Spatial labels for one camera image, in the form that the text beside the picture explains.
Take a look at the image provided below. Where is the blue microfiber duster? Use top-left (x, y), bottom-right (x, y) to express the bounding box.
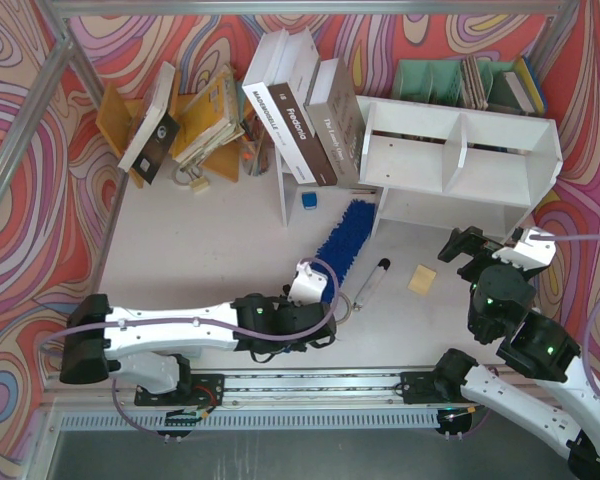
top-left (315, 199), bottom-right (375, 287)

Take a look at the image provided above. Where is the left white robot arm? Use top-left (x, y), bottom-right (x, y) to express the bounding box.
top-left (60, 293), bottom-right (337, 395)

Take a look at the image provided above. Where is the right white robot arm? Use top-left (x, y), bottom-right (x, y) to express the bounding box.
top-left (433, 226), bottom-right (600, 479)

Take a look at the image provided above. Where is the white wooden bookshelf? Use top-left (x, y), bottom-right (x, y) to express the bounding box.
top-left (358, 96), bottom-right (563, 240)

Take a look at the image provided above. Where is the yellow sticky note pad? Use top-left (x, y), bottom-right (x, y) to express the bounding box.
top-left (408, 265), bottom-right (437, 296)

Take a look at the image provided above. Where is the silver black pen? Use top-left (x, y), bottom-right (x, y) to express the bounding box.
top-left (353, 258), bottom-right (391, 311)

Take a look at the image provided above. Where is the blue pencil sharpener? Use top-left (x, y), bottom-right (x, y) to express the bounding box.
top-left (301, 191), bottom-right (318, 210)

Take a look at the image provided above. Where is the small white side shelf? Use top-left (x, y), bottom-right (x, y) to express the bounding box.
top-left (274, 147), bottom-right (318, 228)

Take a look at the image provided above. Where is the clear cup of pencils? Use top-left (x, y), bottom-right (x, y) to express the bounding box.
top-left (239, 114), bottom-right (271, 177)

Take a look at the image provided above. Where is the blue yellow book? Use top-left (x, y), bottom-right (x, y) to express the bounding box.
top-left (511, 56), bottom-right (548, 117)

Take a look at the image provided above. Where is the stack of yellow books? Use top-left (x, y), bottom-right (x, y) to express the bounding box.
top-left (172, 64), bottom-right (244, 168)

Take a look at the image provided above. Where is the black and white book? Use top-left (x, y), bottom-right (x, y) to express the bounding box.
top-left (118, 61), bottom-right (180, 184)

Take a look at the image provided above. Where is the green desk organizer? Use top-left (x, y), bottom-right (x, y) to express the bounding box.
top-left (391, 60), bottom-right (536, 115)

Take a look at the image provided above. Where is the grey Lonely Ones book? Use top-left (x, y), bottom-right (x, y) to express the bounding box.
top-left (306, 58), bottom-right (366, 188)

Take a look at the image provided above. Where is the white Mademoiselle book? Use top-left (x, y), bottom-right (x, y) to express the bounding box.
top-left (242, 30), bottom-right (314, 184)

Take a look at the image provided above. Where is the brown Fredonia book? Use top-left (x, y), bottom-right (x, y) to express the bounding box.
top-left (270, 28), bottom-right (337, 186)

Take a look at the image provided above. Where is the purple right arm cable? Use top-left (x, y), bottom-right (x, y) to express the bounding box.
top-left (529, 233), bottom-right (600, 401)

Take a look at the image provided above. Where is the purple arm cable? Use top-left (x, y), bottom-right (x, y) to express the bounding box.
top-left (38, 257), bottom-right (341, 356)
top-left (529, 233), bottom-right (600, 401)

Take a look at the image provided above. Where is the tape roll ring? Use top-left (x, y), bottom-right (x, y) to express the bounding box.
top-left (332, 293), bottom-right (354, 327)

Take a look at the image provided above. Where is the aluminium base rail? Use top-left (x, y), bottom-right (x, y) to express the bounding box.
top-left (44, 367), bottom-right (586, 431)

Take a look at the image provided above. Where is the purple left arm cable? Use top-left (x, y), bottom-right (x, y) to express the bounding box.
top-left (38, 257), bottom-right (341, 356)

